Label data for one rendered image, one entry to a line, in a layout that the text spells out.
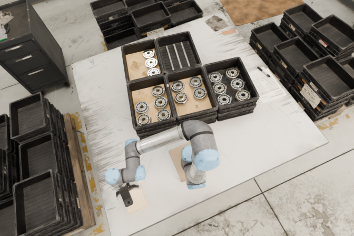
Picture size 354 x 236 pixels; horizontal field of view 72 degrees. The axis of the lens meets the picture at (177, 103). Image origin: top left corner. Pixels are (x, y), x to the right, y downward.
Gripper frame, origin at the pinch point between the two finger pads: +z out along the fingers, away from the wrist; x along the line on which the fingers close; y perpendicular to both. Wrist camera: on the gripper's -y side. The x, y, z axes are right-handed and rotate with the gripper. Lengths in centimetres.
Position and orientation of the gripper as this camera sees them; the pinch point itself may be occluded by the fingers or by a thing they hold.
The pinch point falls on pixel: (130, 193)
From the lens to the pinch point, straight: 159.2
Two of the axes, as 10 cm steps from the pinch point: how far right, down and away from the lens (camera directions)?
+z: 0.9, 5.2, 8.5
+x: -9.2, 3.7, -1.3
